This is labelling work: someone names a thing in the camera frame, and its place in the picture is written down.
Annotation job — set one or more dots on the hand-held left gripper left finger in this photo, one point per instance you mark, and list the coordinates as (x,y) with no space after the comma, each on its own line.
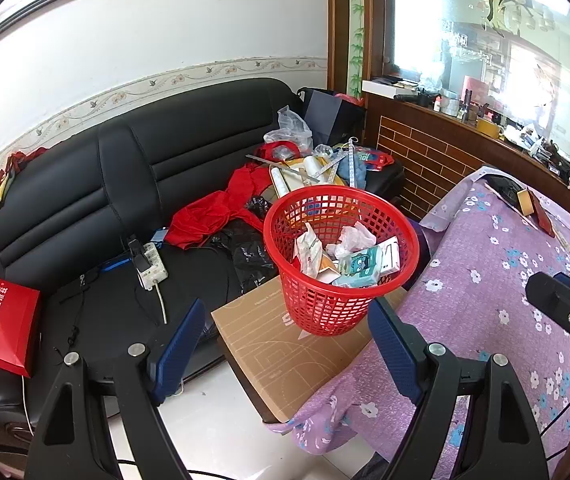
(180,345)

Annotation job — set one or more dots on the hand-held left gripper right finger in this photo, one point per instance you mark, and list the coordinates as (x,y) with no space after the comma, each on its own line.
(395,355)

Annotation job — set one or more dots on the red plastic mesh basket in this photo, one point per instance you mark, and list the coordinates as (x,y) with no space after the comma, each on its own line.
(315,305)

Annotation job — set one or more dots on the tissue pack with cartoon print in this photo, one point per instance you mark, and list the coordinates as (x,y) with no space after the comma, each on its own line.
(360,266)

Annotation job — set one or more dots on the white medicine box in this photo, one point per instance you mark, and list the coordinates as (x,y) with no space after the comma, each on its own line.
(389,255)

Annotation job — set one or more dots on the orange medicine box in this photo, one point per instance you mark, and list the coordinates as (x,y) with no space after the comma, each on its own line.
(326,266)

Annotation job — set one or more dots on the clear plastic wrapper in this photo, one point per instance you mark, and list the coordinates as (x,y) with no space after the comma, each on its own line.
(352,240)

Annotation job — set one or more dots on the white paper bag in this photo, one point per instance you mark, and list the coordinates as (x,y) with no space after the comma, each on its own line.
(307,250)

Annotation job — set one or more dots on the white power strip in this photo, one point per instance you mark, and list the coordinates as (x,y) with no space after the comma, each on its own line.
(154,270)

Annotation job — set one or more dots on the purple floral tablecloth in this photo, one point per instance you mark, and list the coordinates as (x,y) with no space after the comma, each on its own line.
(485,270)

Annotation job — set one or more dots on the brown cardboard box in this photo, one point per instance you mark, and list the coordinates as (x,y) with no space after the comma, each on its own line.
(265,345)

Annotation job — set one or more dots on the red foil packet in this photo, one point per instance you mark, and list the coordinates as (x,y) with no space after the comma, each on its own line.
(542,212)

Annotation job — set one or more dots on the black charger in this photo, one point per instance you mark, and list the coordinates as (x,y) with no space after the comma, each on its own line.
(136,255)

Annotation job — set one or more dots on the yellow plastic bowl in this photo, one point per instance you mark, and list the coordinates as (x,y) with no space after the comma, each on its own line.
(524,202)

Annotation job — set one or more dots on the black plastic bag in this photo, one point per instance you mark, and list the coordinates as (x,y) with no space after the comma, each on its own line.
(250,255)

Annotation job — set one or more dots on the black pouch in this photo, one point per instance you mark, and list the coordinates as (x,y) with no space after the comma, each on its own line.
(502,187)

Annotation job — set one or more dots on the red paper bag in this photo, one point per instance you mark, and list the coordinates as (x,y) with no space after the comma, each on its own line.
(2,325)

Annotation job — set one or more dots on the black leather sofa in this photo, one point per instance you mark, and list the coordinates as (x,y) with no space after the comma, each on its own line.
(90,185)

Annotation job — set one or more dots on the blue cloth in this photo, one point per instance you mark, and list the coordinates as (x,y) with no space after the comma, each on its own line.
(357,170)

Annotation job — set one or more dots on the wooden brick-pattern counter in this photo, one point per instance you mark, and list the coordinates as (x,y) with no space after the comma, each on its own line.
(430,160)

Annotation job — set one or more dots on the grey cylinder bottle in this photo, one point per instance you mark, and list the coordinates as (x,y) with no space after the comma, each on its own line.
(467,105)

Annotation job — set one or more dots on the white tin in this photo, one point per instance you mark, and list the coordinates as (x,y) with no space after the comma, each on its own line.
(449,106)

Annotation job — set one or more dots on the red and white box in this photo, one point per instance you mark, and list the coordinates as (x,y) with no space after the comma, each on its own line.
(475,91)

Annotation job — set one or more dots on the red and yellow cloth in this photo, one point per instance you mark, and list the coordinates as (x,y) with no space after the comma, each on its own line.
(12,175)

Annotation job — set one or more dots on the clear plastic bag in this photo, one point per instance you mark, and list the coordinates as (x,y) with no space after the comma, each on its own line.
(290,127)

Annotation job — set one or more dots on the ceiling lamp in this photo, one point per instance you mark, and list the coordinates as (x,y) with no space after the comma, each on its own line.
(515,5)

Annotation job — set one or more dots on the green bamboo wall sticker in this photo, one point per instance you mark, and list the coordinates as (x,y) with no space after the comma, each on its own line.
(356,35)

